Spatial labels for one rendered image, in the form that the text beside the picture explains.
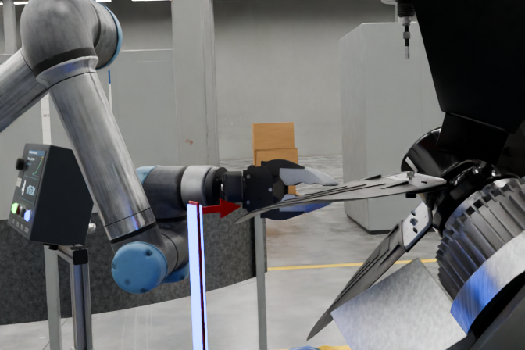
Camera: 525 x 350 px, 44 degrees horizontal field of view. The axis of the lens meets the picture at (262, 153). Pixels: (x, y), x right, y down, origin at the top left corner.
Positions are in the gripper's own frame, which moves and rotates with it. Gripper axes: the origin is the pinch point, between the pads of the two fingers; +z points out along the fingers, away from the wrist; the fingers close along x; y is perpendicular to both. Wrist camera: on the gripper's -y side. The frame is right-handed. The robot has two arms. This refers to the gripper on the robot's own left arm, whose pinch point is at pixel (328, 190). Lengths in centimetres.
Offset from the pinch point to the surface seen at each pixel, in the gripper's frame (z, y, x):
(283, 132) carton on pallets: -295, 739, -68
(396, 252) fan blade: 8.0, 10.4, 9.8
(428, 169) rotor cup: 13.5, 6.8, -3.3
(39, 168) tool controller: -62, 8, -3
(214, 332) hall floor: -155, 264, 91
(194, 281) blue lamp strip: -9.5, -23.4, 10.9
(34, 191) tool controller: -62, 7, 1
